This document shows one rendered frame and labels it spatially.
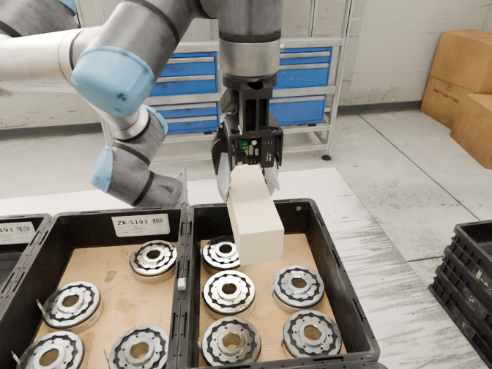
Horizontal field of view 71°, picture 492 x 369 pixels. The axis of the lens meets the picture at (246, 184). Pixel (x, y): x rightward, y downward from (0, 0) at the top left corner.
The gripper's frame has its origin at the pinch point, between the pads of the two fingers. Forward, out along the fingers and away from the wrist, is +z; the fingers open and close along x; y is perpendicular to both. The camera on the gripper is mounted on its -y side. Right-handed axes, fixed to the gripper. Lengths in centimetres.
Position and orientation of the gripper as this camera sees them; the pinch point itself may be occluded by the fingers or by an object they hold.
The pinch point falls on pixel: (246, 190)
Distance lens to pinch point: 57.0
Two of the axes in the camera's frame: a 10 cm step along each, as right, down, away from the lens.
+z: 0.0, 8.3, 5.6
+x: 9.8, -1.0, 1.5
